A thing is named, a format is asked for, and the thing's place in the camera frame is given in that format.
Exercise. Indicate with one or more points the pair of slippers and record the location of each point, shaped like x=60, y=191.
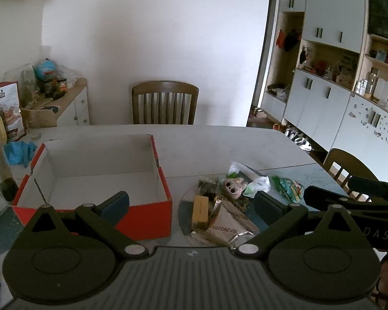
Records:
x=259, y=112

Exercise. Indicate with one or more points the clear plastic bag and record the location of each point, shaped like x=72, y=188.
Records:
x=27, y=82

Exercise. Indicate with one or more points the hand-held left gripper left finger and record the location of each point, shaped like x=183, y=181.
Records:
x=115, y=204

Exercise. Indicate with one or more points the brown wooden slat chair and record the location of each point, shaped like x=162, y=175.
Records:
x=165, y=103
x=346, y=164

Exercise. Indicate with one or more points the cartoon face doll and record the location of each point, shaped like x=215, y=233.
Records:
x=234, y=185

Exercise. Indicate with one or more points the black hanging bag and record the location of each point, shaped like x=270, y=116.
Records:
x=292, y=40

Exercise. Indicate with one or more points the green printed packet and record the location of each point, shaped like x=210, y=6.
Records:
x=289, y=189

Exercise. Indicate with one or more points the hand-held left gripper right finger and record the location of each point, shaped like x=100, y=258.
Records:
x=267, y=207

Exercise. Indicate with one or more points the open brown cardboard box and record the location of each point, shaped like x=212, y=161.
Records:
x=38, y=118

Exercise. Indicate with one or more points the white plastic bag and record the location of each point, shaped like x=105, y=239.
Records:
x=260, y=184

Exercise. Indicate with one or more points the pair of sneakers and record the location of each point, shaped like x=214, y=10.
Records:
x=299, y=139

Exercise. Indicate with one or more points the large white wall cabinet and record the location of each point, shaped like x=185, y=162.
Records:
x=329, y=109

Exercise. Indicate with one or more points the orange label jar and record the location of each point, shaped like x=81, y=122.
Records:
x=62, y=84

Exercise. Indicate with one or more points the small yellow box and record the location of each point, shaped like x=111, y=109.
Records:
x=200, y=211

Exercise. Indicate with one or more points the dark glass jar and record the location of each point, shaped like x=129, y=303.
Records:
x=49, y=87

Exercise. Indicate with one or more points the red white printed carton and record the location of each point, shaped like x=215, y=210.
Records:
x=6, y=103

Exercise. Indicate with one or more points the silver foil packet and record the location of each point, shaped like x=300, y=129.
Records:
x=228, y=227

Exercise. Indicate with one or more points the blue cloth gloves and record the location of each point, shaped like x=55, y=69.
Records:
x=19, y=151

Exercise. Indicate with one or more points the orange hanging mitt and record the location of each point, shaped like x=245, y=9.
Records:
x=280, y=38

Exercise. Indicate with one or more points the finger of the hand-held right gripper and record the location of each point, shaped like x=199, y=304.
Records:
x=367, y=184
x=320, y=197

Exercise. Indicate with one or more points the round glass turntable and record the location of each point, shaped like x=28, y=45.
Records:
x=185, y=213

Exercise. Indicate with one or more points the white wood-top sideboard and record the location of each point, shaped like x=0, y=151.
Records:
x=77, y=103

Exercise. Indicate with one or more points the red cardboard box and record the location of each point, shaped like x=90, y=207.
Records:
x=93, y=164

